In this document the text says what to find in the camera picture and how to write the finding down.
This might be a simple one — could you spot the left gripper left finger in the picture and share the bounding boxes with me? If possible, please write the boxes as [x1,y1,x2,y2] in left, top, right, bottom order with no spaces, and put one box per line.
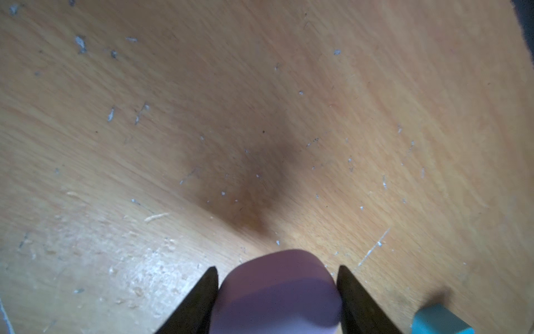
[156,267,219,334]

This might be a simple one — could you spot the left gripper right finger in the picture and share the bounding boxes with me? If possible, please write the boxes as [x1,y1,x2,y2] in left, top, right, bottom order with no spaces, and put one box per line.
[337,265,402,334]

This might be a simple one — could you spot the pink earbud case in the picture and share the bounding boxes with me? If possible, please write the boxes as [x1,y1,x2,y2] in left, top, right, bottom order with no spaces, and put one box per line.
[209,249,342,333]

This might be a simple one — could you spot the teal power strip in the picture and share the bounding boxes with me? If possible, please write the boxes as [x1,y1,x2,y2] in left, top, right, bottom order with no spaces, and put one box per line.
[412,304,475,334]

